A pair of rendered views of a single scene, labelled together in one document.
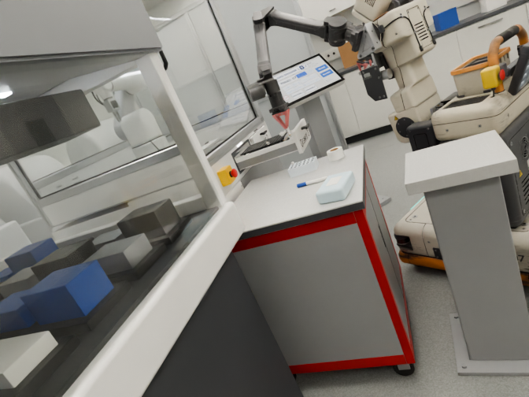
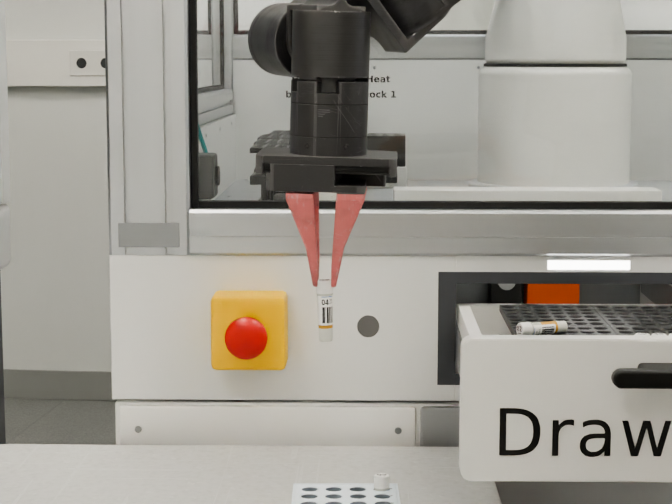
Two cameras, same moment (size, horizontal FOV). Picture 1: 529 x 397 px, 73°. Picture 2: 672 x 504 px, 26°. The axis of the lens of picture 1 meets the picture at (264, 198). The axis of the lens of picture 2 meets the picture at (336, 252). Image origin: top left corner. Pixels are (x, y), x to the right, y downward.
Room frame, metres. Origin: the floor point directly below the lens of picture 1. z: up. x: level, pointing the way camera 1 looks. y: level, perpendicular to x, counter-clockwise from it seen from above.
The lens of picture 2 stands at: (1.13, -1.21, 1.14)
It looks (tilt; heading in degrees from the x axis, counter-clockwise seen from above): 8 degrees down; 68
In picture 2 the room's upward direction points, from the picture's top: straight up
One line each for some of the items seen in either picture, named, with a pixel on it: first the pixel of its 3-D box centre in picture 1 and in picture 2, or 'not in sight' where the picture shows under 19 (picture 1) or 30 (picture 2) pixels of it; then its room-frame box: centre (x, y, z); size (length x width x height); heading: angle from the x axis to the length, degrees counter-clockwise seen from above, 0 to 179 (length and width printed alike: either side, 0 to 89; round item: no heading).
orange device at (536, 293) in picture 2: not in sight; (533, 286); (2.02, 0.36, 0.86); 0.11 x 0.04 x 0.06; 157
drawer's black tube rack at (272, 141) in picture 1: (266, 148); (608, 360); (1.83, -0.11, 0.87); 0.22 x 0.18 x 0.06; 67
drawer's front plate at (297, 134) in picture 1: (301, 135); (652, 408); (1.75, -0.30, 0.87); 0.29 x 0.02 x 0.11; 157
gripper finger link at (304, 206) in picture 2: (282, 117); (335, 224); (1.53, -0.21, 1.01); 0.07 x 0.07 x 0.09; 66
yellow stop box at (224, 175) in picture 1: (227, 175); (249, 330); (1.57, 0.11, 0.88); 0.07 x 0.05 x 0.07; 157
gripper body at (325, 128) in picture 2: (277, 101); (328, 127); (1.52, -0.21, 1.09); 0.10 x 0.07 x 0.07; 156
